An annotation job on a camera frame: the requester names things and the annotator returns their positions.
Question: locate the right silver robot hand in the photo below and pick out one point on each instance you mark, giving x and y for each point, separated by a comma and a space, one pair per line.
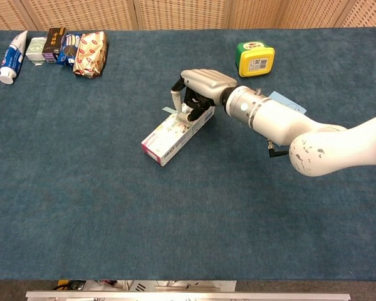
206, 83

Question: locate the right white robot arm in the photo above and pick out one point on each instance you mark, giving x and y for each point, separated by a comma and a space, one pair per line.
282, 122

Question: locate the long white floral box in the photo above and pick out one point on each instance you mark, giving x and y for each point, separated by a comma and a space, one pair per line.
169, 138

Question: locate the light blue cube box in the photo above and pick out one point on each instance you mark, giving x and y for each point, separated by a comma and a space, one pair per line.
282, 98

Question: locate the dark brown gold-print box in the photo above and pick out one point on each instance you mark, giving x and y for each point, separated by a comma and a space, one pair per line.
54, 44

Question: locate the pale green small box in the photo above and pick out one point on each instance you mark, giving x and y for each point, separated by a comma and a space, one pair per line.
35, 50

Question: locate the white blue tube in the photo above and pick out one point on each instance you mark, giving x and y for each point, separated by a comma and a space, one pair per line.
12, 56

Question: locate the yellow green square container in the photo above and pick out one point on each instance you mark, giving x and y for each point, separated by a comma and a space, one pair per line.
257, 61

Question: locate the woven wicker folding screen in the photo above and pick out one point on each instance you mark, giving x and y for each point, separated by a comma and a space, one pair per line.
181, 14

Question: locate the gold red snack bag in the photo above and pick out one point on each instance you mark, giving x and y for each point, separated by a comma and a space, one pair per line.
91, 54

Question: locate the blue cookie pack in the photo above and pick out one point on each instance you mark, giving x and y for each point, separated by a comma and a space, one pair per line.
69, 50

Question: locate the teal felt table cloth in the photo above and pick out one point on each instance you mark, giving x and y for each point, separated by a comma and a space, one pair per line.
112, 203

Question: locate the aluminium rail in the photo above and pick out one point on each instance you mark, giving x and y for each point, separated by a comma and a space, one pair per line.
188, 296

